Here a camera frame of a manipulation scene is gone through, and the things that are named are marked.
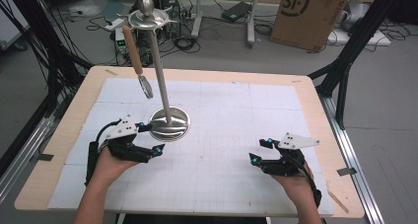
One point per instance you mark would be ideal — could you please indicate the brown cardboard box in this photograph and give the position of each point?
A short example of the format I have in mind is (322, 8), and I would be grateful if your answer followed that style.
(312, 23)

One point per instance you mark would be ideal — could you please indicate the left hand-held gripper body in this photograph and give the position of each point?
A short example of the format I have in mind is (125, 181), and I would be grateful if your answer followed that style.
(126, 128)

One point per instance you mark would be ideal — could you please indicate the grey rounded object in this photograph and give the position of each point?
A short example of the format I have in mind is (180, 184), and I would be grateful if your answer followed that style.
(356, 12)

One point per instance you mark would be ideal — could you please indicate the white grid mat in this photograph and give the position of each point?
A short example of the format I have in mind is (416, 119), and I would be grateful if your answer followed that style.
(213, 191)

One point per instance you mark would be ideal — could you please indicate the power supply with green display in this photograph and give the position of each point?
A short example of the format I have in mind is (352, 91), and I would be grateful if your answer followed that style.
(120, 43)

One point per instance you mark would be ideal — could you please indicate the black computer tower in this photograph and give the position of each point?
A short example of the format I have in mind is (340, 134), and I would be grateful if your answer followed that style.
(171, 2)

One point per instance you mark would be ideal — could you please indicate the person's left hand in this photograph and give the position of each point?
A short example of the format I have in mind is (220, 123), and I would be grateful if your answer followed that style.
(110, 169)

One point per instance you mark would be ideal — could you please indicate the white metal floor stand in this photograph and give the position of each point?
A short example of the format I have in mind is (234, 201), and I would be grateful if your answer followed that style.
(251, 23)

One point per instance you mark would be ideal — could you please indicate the person's right hand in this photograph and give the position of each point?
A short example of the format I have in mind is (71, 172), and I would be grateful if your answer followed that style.
(294, 184)

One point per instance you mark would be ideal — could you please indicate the white flat board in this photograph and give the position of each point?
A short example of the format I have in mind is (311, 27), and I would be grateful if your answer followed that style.
(378, 39)

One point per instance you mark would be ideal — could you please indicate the steel utensil stand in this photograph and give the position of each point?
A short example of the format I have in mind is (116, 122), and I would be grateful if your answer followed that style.
(163, 86)

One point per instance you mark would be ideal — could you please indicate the black frame strut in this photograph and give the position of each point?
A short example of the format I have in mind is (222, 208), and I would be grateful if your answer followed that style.
(360, 33)

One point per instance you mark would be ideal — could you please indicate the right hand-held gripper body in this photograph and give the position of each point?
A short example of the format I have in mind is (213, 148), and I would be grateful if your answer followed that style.
(295, 141)

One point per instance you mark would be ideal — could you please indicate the thin wooden stick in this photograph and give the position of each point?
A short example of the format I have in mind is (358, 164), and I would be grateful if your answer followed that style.
(338, 201)

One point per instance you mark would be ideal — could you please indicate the white power strip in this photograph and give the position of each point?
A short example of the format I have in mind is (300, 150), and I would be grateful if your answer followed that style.
(111, 25)

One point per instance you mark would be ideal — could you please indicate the aluminium rail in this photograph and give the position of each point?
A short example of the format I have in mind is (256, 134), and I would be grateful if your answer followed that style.
(23, 155)
(353, 158)

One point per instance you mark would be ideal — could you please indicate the flat black device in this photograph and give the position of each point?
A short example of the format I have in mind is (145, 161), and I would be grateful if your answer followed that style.
(236, 11)

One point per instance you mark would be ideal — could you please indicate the black tape piece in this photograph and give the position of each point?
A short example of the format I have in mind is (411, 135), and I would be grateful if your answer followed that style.
(45, 157)
(346, 171)

